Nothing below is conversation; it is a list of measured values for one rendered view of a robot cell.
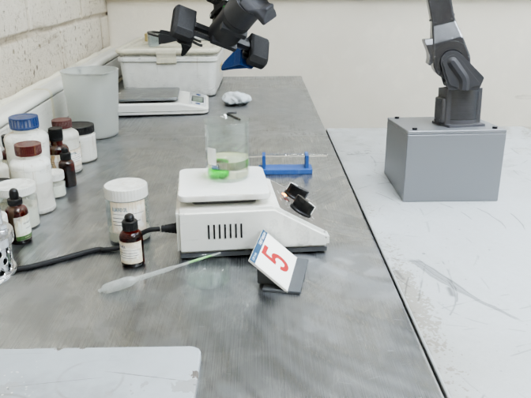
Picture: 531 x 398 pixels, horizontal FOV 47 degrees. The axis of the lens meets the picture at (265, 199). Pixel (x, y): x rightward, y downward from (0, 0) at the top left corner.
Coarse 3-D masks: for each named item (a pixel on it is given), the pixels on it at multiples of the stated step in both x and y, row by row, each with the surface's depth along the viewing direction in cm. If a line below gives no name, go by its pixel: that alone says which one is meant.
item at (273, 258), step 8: (272, 240) 79; (264, 248) 76; (272, 248) 77; (280, 248) 79; (264, 256) 74; (272, 256) 76; (280, 256) 77; (288, 256) 79; (264, 264) 73; (272, 264) 74; (280, 264) 76; (288, 264) 77; (272, 272) 73; (280, 272) 74; (280, 280) 73
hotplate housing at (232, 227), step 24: (192, 216) 78; (216, 216) 79; (240, 216) 79; (264, 216) 79; (288, 216) 80; (192, 240) 80; (216, 240) 80; (240, 240) 80; (288, 240) 81; (312, 240) 81
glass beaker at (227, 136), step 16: (208, 128) 81; (224, 128) 80; (240, 128) 81; (208, 144) 82; (224, 144) 81; (240, 144) 81; (208, 160) 83; (224, 160) 82; (240, 160) 82; (208, 176) 84; (224, 176) 82; (240, 176) 83
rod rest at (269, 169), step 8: (264, 152) 116; (304, 152) 116; (264, 160) 114; (304, 160) 116; (264, 168) 114; (272, 168) 115; (280, 168) 115; (288, 168) 115; (296, 168) 115; (304, 168) 115
